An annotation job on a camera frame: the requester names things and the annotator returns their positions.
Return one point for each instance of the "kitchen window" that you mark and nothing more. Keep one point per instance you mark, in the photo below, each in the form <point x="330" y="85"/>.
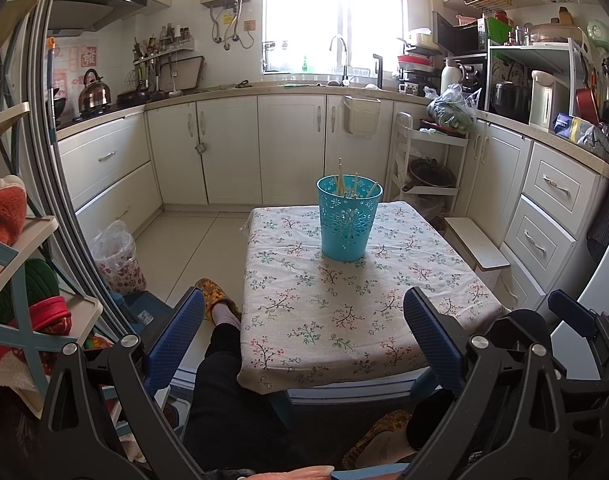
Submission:
<point x="304" y="5"/>

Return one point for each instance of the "dark striped towel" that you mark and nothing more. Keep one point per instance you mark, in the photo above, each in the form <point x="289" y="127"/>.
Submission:
<point x="607" y="185"/>

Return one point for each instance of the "blue openwork plastic basket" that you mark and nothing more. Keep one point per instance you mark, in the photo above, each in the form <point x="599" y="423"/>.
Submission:
<point x="349" y="230"/>

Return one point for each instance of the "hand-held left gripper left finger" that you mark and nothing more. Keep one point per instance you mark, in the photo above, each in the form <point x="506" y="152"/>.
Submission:
<point x="177" y="335"/>

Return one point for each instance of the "white thermo pot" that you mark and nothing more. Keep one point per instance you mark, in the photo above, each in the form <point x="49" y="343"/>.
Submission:
<point x="547" y="105"/>

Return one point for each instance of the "white wooden stool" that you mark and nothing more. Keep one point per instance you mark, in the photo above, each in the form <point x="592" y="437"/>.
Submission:
<point x="477" y="242"/>

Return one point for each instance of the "white rolling cart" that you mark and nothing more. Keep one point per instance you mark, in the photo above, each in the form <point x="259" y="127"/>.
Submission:
<point x="432" y="191"/>

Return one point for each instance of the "green box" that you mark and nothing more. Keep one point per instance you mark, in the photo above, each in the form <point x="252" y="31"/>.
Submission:
<point x="499" y="30"/>

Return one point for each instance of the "white storage rack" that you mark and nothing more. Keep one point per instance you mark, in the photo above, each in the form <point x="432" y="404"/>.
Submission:
<point x="529" y="52"/>

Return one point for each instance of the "white hanging waste bin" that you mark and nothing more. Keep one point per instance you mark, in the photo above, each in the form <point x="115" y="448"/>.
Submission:
<point x="360" y="117"/>

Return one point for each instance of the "chrome kitchen faucet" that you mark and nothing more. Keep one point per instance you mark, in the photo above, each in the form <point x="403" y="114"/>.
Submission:
<point x="345" y="65"/>

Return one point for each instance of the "black frying pan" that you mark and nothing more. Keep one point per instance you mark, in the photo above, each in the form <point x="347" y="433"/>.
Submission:
<point x="134" y="97"/>

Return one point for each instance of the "range hood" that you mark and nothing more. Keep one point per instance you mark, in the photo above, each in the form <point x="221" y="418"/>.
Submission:
<point x="84" y="12"/>

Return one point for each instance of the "white base cabinets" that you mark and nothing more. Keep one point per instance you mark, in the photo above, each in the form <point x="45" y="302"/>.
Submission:
<point x="234" y="145"/>

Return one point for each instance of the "red basin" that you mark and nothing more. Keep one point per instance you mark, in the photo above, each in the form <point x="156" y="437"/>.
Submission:
<point x="414" y="60"/>

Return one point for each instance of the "grey cutting board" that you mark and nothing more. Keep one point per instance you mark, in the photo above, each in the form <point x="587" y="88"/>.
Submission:
<point x="184" y="75"/>

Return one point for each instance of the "beige countertop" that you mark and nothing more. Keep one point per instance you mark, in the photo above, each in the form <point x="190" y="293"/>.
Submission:
<point x="264" y="91"/>

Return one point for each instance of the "pink wall stickers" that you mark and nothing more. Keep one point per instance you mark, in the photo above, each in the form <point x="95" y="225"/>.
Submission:
<point x="87" y="57"/>

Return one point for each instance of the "person's left leg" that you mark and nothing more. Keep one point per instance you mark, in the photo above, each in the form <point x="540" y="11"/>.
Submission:
<point x="224" y="400"/>

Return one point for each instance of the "blue folding table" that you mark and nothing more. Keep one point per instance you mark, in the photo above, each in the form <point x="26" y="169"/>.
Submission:
<point x="344" y="392"/>

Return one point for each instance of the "plastic lined waste basket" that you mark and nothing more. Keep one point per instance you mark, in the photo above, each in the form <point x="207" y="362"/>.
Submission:
<point x="117" y="260"/>

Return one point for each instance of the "black slim tap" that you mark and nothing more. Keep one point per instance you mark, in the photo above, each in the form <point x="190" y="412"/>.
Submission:
<point x="379" y="72"/>

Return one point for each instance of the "grey sliding door frame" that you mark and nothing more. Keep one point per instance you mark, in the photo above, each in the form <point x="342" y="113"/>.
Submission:
<point x="59" y="200"/>

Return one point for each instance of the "black rice cooker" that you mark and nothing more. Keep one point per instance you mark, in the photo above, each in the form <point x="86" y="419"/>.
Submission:
<point x="509" y="100"/>

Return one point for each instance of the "white mug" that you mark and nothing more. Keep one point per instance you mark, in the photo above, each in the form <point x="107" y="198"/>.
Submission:
<point x="408" y="88"/>

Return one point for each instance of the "bunch of wooden chopsticks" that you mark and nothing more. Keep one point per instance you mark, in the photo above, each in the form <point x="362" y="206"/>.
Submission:
<point x="340" y="175"/>

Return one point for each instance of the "black gas stove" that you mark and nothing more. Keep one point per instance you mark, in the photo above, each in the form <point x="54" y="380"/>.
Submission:
<point x="99" y="112"/>

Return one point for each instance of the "black microwave oven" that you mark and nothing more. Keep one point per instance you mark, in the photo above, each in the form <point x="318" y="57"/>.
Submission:
<point x="449" y="35"/>

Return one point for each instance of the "yellow patterned slipper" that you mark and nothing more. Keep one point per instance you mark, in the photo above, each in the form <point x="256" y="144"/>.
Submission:
<point x="209" y="292"/>
<point x="379" y="435"/>

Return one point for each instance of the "steel kettle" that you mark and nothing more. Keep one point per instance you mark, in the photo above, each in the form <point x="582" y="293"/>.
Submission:
<point x="94" y="95"/>

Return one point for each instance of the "red pan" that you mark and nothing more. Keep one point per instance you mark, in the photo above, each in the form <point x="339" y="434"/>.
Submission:
<point x="587" y="105"/>

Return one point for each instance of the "green slipper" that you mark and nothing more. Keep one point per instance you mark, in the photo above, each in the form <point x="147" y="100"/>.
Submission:
<point x="34" y="280"/>

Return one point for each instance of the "wall utensil rack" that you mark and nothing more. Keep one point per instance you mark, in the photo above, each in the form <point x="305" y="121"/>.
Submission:
<point x="149" y="60"/>

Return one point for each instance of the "red slipper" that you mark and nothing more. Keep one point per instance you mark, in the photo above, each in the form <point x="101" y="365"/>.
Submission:
<point x="49" y="310"/>

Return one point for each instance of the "blue plastic box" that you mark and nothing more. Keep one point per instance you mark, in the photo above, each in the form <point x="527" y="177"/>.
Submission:
<point x="144" y="310"/>

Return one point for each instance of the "green round wall clock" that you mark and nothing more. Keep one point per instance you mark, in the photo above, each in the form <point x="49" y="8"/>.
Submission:
<point x="600" y="35"/>

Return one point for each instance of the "floral tablecloth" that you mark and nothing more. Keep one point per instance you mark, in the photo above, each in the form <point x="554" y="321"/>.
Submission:
<point x="334" y="310"/>

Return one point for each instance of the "black wok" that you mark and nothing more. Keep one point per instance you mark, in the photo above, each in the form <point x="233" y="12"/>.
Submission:
<point x="58" y="110"/>

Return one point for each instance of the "white thermos flask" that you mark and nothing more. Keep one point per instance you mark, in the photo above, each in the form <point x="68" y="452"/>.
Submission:
<point x="450" y="80"/>

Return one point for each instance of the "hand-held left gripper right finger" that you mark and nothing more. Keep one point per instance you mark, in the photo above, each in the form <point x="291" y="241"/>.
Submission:
<point x="432" y="337"/>

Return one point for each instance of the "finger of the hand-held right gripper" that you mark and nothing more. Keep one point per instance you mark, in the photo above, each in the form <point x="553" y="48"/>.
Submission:
<point x="599" y="382"/>
<point x="569" y="310"/>

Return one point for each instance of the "glass lidded pot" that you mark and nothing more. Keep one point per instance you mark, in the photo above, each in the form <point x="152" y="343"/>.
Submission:
<point x="554" y="32"/>

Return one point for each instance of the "blue packet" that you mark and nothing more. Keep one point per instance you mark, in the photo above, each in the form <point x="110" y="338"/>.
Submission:
<point x="564" y="125"/>

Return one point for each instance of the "crumpled silver bag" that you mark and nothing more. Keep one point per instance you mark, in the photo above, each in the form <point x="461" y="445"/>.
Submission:
<point x="595" y="142"/>

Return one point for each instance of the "bag of green vegetables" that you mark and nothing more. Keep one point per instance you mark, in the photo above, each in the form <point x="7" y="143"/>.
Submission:
<point x="452" y="112"/>

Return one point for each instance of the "black lidded pan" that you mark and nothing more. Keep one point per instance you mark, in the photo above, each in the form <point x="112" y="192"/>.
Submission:
<point x="429" y="175"/>

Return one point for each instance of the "orange plush slipper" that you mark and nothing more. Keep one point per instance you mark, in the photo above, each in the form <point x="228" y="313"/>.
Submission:
<point x="4" y="215"/>

